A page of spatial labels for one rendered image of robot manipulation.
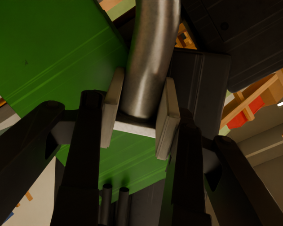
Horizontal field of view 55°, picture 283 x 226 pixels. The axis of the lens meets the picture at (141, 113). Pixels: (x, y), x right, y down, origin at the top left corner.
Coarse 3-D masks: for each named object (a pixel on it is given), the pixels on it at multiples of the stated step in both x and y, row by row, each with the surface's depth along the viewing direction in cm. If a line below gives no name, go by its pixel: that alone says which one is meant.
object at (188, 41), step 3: (186, 33) 814; (186, 36) 816; (189, 36) 855; (186, 39) 815; (189, 39) 817; (186, 42) 828; (189, 42) 818; (192, 42) 825; (177, 45) 825; (186, 45) 830
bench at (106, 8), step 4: (104, 0) 93; (108, 0) 95; (112, 0) 97; (116, 0) 100; (120, 0) 102; (100, 4) 94; (104, 4) 96; (108, 4) 99; (112, 4) 101; (104, 8) 100; (108, 8) 103
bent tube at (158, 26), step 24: (144, 0) 17; (168, 0) 16; (144, 24) 17; (168, 24) 17; (144, 48) 18; (168, 48) 18; (144, 72) 18; (120, 96) 20; (144, 96) 19; (120, 120) 20; (144, 120) 20
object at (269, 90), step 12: (180, 24) 322; (180, 36) 366; (192, 48) 309; (252, 84) 418; (264, 84) 356; (276, 84) 385; (240, 96) 337; (252, 96) 342; (264, 96) 384; (276, 96) 379; (228, 108) 368; (240, 108) 328; (252, 108) 354; (228, 120) 315; (240, 120) 339; (228, 132) 326
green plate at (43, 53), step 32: (0, 0) 20; (32, 0) 20; (64, 0) 20; (96, 0) 20; (0, 32) 21; (32, 32) 21; (64, 32) 21; (96, 32) 21; (0, 64) 22; (32, 64) 22; (64, 64) 22; (96, 64) 22; (32, 96) 23; (64, 96) 23; (64, 160) 26; (128, 160) 26; (160, 160) 26
